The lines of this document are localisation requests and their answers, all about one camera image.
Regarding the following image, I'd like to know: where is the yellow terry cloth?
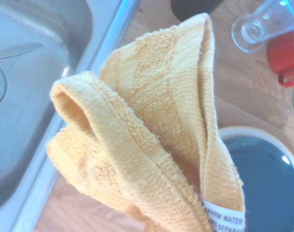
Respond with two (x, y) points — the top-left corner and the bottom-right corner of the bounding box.
(45, 12), (246, 232)

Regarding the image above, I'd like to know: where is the large cream plate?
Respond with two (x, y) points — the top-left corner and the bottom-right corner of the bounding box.
(218, 125), (294, 232)

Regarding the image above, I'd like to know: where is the dark blue plate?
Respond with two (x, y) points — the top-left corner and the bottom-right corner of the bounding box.
(225, 135), (294, 232)

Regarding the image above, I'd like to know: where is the black shaker bottle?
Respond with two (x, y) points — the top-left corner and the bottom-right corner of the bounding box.
(169, 0), (225, 23)

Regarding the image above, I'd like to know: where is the stainless steel double sink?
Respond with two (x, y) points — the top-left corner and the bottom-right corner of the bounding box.
(0, 0), (140, 232)

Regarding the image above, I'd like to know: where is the clear stemmed glass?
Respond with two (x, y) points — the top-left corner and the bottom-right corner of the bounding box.
(231, 0), (294, 54)

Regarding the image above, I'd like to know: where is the metal table knife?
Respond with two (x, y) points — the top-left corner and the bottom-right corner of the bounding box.
(0, 43), (44, 60)

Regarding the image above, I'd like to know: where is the red mug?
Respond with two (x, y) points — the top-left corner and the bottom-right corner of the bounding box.
(267, 29), (294, 87)

